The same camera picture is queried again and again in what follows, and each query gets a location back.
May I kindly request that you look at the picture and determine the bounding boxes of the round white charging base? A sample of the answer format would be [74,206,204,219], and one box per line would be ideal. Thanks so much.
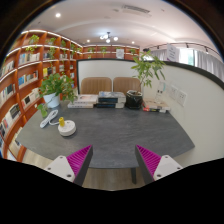
[58,120,76,137]

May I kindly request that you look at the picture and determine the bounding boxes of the white sign on partition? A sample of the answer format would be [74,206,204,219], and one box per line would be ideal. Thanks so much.
[167,44,180,62]

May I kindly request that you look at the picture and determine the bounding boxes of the left stack of books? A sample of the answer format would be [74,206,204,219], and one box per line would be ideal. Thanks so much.
[68,94,98,108]

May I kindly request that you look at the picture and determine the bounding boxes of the white wall outlet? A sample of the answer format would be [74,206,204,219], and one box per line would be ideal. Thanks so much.
[169,85,178,99]
[177,91,187,106]

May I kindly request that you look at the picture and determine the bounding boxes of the orange wooden bookshelf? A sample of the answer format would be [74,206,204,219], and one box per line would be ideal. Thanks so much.
[0,29,139,161]

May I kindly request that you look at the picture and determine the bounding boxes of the books by right wall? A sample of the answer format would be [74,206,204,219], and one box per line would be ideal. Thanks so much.
[142,100,170,113]

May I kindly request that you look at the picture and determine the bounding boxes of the green plant in white pot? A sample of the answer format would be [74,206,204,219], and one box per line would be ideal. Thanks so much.
[37,73,77,118]

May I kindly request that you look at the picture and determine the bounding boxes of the small yellow charger plug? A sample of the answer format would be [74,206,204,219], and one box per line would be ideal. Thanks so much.
[59,117,65,127]

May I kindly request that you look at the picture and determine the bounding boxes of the tan chair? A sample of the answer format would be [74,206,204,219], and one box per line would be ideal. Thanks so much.
[113,77,141,94]
[81,77,112,94]

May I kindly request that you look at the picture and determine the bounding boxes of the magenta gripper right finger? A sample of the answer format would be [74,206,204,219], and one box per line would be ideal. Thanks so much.
[135,145,182,184]

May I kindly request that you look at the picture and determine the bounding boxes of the white wall outlet near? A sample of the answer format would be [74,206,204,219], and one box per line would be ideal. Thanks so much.
[177,91,187,106]

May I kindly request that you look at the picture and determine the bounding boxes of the stack of books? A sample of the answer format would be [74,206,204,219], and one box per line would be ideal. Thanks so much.
[68,94,98,108]
[96,91,126,109]

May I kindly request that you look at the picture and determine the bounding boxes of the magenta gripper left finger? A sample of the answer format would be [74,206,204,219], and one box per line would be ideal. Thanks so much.
[45,145,93,186]

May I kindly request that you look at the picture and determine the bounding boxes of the right tan chair back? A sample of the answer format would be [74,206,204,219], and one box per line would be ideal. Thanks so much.
[113,77,141,94]

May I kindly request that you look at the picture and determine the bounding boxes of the ceiling lamp cluster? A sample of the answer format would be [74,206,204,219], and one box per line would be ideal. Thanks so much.
[100,32,118,43]

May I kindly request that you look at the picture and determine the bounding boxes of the middle stack of books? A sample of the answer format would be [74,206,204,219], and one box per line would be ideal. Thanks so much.
[96,91,126,109]

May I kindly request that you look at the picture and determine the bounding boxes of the left tan chair back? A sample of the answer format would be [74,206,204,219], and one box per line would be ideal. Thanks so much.
[81,77,112,94]

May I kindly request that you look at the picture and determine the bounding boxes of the white wall outlet far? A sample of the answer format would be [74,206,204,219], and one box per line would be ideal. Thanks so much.
[169,85,178,99]

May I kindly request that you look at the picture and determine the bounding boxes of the tall plant in black pot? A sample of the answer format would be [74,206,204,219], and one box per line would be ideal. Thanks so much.
[125,48,165,109]

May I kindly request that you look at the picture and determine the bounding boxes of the white window curtain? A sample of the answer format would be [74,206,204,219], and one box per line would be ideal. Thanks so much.
[150,47,224,82]

